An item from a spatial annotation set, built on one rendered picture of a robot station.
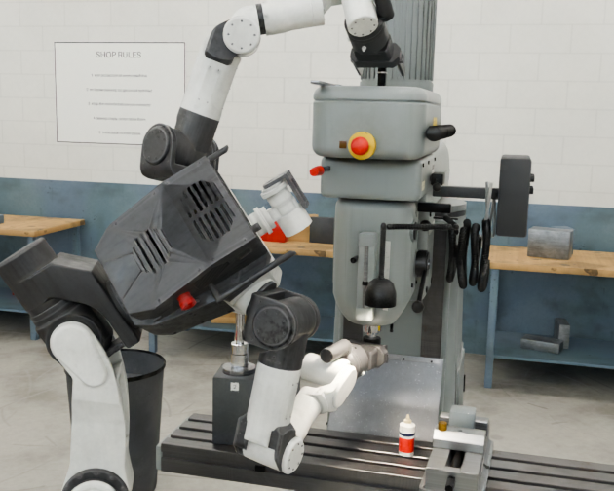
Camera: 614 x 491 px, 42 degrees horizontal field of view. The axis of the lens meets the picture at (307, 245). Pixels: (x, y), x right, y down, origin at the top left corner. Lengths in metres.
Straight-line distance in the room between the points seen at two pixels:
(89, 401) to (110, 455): 0.14
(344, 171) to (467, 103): 4.33
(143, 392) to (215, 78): 2.30
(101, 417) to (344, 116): 0.82
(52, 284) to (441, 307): 1.20
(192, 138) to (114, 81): 5.26
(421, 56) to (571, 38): 4.08
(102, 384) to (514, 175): 1.17
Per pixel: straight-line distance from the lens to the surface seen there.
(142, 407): 3.82
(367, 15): 1.72
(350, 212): 1.92
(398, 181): 1.85
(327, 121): 1.78
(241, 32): 1.70
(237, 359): 2.14
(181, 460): 2.21
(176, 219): 1.52
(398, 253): 1.92
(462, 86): 6.17
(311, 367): 1.86
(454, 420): 2.07
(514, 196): 2.17
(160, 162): 1.69
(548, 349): 5.78
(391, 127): 1.76
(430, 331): 2.42
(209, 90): 1.72
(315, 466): 2.09
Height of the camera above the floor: 1.83
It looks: 9 degrees down
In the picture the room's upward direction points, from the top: 1 degrees clockwise
